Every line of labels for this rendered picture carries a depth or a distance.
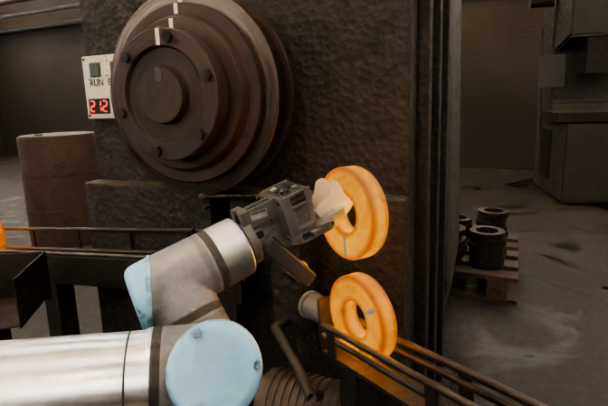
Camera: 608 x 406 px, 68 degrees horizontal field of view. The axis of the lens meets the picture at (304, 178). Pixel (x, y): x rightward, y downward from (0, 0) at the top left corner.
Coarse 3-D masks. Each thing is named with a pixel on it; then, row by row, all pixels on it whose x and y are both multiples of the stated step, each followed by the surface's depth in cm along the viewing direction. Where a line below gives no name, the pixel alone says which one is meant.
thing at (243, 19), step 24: (168, 0) 101; (192, 0) 99; (216, 0) 96; (240, 24) 95; (120, 48) 109; (264, 48) 94; (264, 72) 95; (264, 96) 96; (264, 120) 97; (264, 144) 98; (144, 168) 112; (240, 168) 101; (192, 192) 108; (216, 192) 105
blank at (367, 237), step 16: (336, 176) 76; (352, 176) 72; (368, 176) 72; (352, 192) 73; (368, 192) 70; (368, 208) 70; (384, 208) 70; (368, 224) 70; (384, 224) 70; (336, 240) 78; (352, 240) 74; (368, 240) 70; (384, 240) 71; (352, 256) 74; (368, 256) 74
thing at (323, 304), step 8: (328, 296) 87; (320, 304) 86; (328, 304) 87; (320, 312) 86; (328, 312) 87; (320, 320) 86; (328, 320) 87; (320, 328) 86; (320, 336) 87; (336, 336) 88; (320, 344) 87
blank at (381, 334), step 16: (336, 288) 84; (352, 288) 80; (368, 288) 76; (336, 304) 85; (352, 304) 84; (368, 304) 76; (384, 304) 75; (336, 320) 86; (352, 320) 84; (368, 320) 77; (384, 320) 74; (352, 336) 82; (368, 336) 77; (384, 336) 74; (384, 352) 75
